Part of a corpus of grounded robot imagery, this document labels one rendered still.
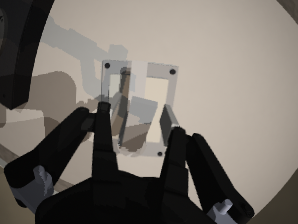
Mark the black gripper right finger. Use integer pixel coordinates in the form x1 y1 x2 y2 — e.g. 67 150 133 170
156 104 255 224

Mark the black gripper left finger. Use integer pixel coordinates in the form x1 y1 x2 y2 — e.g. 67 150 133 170
4 92 126 224

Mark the grey faucet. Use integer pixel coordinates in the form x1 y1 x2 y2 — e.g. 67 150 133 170
109 60 169 157

